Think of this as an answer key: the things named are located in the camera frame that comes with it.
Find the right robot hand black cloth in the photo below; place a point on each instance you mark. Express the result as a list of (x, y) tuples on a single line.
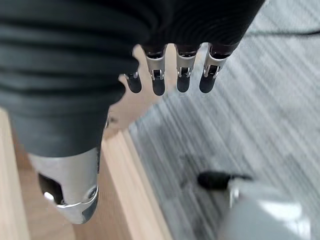
[(62, 75)]

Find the dark robot foot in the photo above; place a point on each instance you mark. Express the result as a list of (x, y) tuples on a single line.
[(215, 180)]

